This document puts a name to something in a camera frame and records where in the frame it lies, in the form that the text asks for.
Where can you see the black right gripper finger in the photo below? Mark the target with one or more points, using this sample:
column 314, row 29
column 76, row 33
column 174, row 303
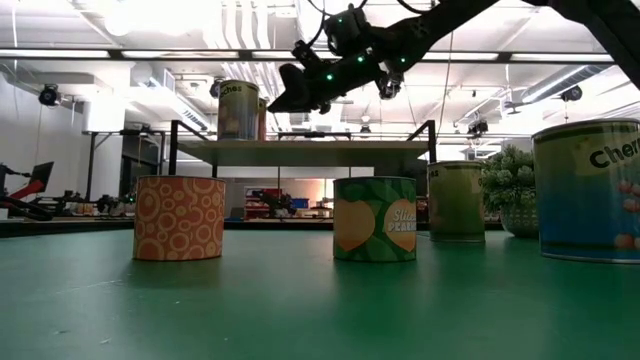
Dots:
column 295, row 87
column 300, row 108

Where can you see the tall blue-green cherries label can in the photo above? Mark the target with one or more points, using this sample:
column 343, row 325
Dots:
column 585, row 200

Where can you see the tall red label can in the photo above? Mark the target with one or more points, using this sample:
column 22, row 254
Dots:
column 263, row 122

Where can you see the black overhead rig camera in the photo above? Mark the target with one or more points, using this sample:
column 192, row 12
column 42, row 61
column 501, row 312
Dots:
column 390, row 89

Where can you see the short green sliced pears can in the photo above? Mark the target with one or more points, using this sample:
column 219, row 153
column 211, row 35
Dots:
column 372, row 220

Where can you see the potted artificial green plant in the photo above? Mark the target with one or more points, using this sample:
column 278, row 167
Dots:
column 507, row 175

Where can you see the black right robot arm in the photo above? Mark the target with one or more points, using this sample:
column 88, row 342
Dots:
column 440, row 30

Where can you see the black red background machine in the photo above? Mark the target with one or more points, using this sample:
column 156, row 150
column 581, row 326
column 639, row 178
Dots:
column 42, row 175

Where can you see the black ceiling-hung camera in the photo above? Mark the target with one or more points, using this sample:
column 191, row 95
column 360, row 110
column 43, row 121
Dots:
column 215, row 89
column 50, row 95
column 571, row 93
column 477, row 127

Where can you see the tall peaches label can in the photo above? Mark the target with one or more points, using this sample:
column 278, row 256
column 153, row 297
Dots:
column 237, row 112

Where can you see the black background table frame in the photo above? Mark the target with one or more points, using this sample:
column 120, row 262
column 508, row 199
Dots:
column 142, row 165

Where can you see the short orange circle-pattern can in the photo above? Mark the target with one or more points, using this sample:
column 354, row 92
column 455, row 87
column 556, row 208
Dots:
column 178, row 220

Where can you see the black background robot arm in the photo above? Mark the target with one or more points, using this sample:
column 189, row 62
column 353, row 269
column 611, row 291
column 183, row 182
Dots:
column 277, row 204

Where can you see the wooden shelf black metal legs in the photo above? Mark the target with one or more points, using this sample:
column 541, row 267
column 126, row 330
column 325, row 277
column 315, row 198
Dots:
column 300, row 152

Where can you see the blue storage bin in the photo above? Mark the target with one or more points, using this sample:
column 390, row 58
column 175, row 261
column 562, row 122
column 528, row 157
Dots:
column 301, row 203

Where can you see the tall green oranges label can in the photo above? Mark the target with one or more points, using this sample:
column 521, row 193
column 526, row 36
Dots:
column 455, row 205

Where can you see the green table mat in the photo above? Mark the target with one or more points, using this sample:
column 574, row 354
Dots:
column 300, row 310

